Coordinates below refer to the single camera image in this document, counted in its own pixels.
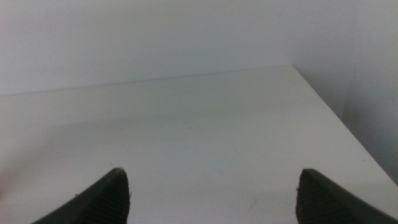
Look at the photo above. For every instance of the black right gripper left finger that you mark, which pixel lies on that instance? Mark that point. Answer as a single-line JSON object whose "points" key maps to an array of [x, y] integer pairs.
{"points": [[105, 202]]}

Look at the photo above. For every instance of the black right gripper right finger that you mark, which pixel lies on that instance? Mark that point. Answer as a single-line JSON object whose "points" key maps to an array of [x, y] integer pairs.
{"points": [[323, 205]]}

